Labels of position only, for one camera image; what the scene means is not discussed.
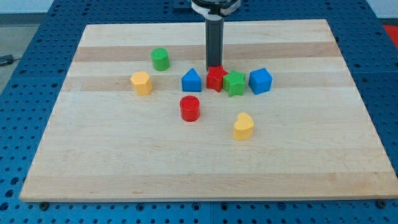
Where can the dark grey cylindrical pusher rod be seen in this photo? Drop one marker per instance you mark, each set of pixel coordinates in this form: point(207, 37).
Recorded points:
point(214, 42)

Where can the yellow heart block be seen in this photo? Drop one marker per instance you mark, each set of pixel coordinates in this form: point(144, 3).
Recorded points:
point(243, 127)

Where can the blue triangle block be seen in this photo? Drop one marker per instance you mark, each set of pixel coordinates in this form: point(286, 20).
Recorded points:
point(191, 81)

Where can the black device on floor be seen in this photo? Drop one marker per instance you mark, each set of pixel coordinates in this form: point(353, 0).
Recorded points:
point(6, 60)

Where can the green cylinder block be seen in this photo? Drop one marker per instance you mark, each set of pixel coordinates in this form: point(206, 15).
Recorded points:
point(160, 59)

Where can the green star block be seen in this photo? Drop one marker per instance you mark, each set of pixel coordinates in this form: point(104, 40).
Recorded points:
point(234, 83)

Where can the red object at right edge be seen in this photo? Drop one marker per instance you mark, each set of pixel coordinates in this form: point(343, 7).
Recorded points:
point(392, 32)

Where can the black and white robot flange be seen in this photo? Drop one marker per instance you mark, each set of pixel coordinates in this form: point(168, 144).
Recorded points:
point(212, 8)

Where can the wooden board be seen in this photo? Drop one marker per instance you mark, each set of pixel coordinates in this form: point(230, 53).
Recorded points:
point(313, 138)

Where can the red star block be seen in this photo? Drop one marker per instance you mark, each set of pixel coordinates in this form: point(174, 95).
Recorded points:
point(214, 78)

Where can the yellow hexagon block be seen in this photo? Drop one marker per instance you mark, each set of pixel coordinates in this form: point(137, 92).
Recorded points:
point(142, 83)

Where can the blue cube block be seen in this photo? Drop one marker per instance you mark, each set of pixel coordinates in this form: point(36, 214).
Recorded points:
point(260, 81)

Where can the red cylinder block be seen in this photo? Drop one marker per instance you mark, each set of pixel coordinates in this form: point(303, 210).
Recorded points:
point(190, 108)

